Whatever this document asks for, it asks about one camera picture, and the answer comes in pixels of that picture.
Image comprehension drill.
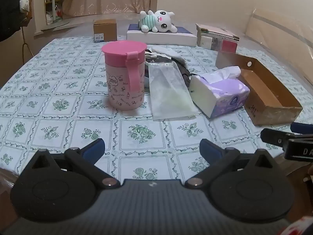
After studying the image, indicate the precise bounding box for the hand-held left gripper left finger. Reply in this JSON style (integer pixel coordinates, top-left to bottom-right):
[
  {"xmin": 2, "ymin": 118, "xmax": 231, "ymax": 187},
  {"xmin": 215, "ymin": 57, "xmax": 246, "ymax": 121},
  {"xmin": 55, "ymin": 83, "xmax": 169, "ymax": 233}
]
[{"xmin": 19, "ymin": 138, "xmax": 121, "ymax": 189}]

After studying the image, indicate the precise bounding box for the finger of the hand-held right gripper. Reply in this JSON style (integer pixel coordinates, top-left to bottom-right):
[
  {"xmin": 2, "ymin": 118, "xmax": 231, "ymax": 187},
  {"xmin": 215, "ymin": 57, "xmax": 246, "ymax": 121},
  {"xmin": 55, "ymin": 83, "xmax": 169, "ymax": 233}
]
[
  {"xmin": 291, "ymin": 122, "xmax": 313, "ymax": 136},
  {"xmin": 260, "ymin": 128, "xmax": 295, "ymax": 151}
]

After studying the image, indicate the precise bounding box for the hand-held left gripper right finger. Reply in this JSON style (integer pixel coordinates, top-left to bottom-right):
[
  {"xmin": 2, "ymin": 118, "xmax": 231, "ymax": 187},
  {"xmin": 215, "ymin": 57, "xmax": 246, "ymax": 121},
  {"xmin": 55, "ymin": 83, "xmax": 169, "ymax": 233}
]
[{"xmin": 184, "ymin": 139, "xmax": 289, "ymax": 189}]

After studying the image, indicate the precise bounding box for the white cloth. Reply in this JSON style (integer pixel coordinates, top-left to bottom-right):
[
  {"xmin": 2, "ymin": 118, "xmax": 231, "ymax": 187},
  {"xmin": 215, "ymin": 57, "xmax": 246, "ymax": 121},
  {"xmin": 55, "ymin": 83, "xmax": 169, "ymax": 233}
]
[{"xmin": 147, "ymin": 45, "xmax": 188, "ymax": 68}]

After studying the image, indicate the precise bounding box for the green floral tablecloth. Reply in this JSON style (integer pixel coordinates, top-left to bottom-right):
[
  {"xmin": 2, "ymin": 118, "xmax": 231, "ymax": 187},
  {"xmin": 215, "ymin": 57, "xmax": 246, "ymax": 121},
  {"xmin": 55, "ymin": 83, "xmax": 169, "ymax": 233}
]
[{"xmin": 0, "ymin": 36, "xmax": 313, "ymax": 184}]

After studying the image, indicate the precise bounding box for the purple tissue pack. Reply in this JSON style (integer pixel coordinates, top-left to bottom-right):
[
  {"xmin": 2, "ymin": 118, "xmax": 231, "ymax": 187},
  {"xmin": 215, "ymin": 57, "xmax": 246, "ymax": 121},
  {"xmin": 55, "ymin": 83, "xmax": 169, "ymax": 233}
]
[{"xmin": 189, "ymin": 66, "xmax": 250, "ymax": 118}]

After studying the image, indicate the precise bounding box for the pink lidded cup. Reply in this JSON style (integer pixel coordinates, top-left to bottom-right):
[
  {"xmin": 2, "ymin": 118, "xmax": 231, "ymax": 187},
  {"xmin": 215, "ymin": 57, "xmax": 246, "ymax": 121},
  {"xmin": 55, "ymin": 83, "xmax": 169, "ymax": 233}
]
[{"xmin": 101, "ymin": 41, "xmax": 148, "ymax": 110}]

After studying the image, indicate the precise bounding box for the translucent plastic bag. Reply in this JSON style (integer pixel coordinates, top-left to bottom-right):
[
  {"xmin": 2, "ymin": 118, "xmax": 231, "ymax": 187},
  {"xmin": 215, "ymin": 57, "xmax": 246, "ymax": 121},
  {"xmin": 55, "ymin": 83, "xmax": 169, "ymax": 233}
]
[{"xmin": 147, "ymin": 62, "xmax": 197, "ymax": 121}]

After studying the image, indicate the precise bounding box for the red patterned cloth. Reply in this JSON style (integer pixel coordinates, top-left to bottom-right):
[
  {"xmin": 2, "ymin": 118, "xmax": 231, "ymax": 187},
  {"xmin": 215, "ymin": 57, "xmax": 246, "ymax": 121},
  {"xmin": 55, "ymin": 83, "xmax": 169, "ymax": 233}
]
[{"xmin": 281, "ymin": 215, "xmax": 313, "ymax": 235}]

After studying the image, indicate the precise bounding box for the thick red white book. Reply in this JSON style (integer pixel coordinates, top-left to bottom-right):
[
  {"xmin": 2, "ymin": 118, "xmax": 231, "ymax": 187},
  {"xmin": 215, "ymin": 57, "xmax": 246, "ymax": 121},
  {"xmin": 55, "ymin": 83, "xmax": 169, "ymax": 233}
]
[{"xmin": 197, "ymin": 33, "xmax": 237, "ymax": 53}]

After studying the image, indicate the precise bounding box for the thin white book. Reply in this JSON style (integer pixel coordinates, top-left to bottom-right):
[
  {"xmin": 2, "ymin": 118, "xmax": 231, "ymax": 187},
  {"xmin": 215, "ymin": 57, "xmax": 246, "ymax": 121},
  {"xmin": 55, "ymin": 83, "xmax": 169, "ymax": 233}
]
[{"xmin": 199, "ymin": 28, "xmax": 240, "ymax": 42}]

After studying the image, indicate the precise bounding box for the small closed cardboard box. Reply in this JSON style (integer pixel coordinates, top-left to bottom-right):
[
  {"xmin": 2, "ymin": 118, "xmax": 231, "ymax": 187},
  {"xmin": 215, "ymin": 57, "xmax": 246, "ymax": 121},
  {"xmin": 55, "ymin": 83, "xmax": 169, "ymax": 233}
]
[{"xmin": 93, "ymin": 19, "xmax": 117, "ymax": 42}]

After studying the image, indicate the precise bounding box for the pink cover book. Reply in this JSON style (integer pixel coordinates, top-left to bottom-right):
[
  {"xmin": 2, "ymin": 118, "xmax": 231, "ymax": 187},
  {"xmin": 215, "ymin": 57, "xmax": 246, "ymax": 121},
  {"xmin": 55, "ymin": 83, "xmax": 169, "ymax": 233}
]
[{"xmin": 196, "ymin": 24, "xmax": 240, "ymax": 42}]

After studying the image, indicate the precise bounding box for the flat white blue box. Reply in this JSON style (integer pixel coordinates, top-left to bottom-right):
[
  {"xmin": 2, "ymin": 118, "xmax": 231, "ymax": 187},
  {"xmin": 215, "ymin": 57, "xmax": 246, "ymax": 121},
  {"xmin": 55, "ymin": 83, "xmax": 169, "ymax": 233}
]
[{"xmin": 126, "ymin": 24, "xmax": 197, "ymax": 46}]

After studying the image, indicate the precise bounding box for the white plush rabbit toy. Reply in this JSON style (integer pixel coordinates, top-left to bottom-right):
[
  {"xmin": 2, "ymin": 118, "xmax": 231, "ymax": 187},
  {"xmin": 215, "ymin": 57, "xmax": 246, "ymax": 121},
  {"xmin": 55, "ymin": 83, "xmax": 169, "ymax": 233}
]
[{"xmin": 139, "ymin": 10, "xmax": 177, "ymax": 33}]

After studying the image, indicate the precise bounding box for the black jacket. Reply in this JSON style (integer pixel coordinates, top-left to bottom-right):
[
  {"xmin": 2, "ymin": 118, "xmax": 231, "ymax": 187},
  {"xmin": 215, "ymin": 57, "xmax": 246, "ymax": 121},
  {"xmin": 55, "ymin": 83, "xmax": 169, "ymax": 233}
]
[{"xmin": 0, "ymin": 0, "xmax": 26, "ymax": 42}]

